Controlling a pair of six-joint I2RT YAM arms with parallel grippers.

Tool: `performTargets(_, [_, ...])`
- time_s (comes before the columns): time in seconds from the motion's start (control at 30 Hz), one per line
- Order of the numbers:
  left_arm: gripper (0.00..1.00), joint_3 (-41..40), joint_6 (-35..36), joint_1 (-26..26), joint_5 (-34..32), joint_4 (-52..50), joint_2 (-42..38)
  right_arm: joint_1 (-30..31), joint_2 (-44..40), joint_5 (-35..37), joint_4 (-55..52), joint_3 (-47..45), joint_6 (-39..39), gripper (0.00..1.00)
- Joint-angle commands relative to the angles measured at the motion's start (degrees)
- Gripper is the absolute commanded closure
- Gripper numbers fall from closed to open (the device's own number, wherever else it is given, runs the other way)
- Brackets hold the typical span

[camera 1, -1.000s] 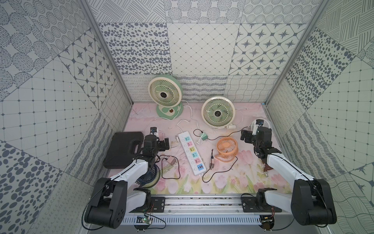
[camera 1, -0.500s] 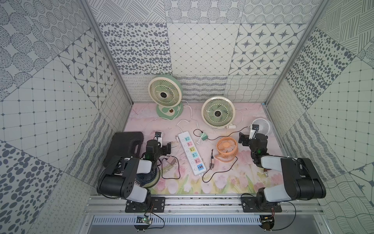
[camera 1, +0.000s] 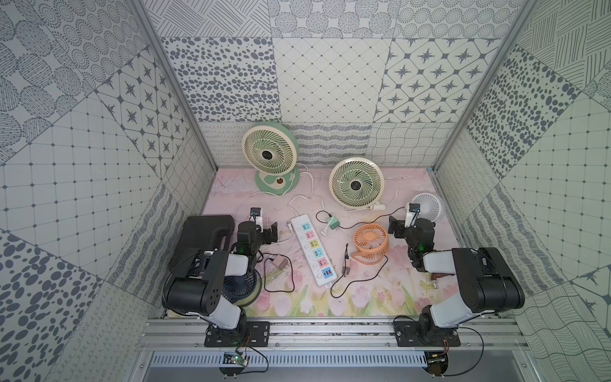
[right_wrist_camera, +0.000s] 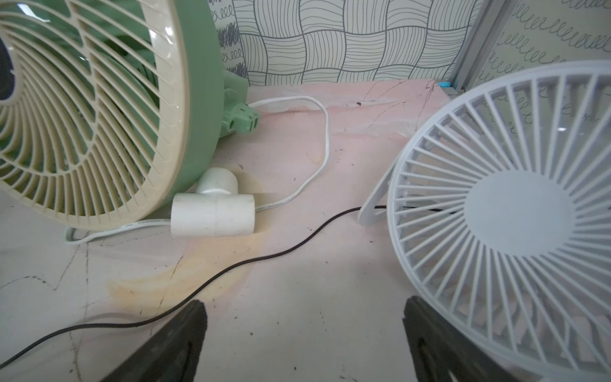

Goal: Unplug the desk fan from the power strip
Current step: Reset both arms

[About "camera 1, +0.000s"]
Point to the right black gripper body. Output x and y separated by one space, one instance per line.
402 232

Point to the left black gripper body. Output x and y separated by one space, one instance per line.
266 232

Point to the pink usb adapter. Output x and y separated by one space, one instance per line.
280 262

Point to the white power strip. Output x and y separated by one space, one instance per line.
316 256

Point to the green usb adapter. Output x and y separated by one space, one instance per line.
333 223

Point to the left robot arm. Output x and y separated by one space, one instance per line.
214 268

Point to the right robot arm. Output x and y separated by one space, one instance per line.
486 284

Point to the small white fan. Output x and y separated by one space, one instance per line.
431 207

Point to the orange handheld fan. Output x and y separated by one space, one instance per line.
372 244

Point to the dark blue fan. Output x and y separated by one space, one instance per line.
243 290

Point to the cream desk fan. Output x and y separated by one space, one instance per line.
357 183

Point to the green base desk fan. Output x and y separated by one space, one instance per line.
272 150

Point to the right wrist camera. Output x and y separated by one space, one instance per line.
413 211

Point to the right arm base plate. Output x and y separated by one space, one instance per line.
411 334

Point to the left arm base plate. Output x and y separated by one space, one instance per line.
237 334

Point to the aluminium rail frame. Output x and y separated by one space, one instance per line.
377 333

